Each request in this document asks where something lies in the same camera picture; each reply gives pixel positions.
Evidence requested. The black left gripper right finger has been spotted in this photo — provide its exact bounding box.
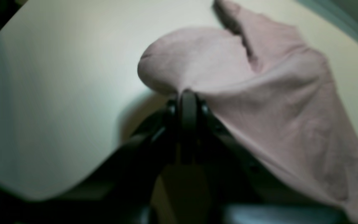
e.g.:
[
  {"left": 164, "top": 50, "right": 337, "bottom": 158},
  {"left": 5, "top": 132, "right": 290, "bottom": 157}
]
[{"left": 179, "top": 91, "right": 291, "bottom": 205}]

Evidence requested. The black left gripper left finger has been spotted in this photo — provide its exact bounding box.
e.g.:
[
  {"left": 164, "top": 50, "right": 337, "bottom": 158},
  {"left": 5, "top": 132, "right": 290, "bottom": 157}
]
[{"left": 58, "top": 100, "right": 179, "bottom": 202}]

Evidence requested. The mauve grey t-shirt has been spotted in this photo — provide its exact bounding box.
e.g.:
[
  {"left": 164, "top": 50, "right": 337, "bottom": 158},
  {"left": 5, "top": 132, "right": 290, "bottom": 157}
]
[{"left": 138, "top": 0, "right": 358, "bottom": 224}]

